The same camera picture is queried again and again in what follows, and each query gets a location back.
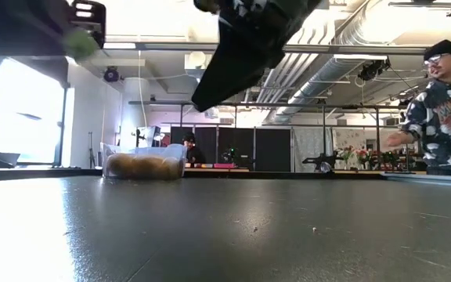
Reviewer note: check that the black metal table frame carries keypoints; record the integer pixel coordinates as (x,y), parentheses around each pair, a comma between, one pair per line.
(288,174)

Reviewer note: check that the dark laptop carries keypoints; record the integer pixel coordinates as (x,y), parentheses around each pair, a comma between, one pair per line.
(4,158)

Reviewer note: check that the grey translucent plastic basket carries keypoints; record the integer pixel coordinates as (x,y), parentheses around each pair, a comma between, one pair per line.
(143,150)

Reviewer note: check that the silver ventilation duct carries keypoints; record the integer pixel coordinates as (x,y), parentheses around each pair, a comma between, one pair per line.
(327,70)

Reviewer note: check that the black pole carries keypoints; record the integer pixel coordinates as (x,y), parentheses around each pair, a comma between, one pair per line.
(62,117)

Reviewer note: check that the black round ceiling fixture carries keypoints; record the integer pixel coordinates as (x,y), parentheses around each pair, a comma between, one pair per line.
(111,74)

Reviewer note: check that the black partition panels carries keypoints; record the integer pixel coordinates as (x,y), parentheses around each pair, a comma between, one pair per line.
(272,149)

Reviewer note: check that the flower bouquet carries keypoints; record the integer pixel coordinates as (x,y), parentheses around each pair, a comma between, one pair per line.
(347,153)

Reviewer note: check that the small green bell pepper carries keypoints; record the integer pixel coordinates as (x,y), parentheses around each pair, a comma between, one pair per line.
(80,44)

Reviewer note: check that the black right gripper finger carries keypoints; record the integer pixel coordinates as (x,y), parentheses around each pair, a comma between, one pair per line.
(219,66)
(253,62)

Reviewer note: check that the black ceiling spotlight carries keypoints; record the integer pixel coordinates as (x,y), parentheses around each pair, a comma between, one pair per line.
(372,69)

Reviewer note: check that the grey overhead beam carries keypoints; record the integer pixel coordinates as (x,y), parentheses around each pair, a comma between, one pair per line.
(327,49)

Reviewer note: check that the white ceiling box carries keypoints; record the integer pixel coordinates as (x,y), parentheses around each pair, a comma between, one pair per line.
(198,60)

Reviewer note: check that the black pipe rack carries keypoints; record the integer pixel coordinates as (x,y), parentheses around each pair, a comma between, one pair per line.
(288,105)

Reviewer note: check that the person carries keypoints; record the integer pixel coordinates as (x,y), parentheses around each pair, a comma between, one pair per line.
(192,150)
(444,117)

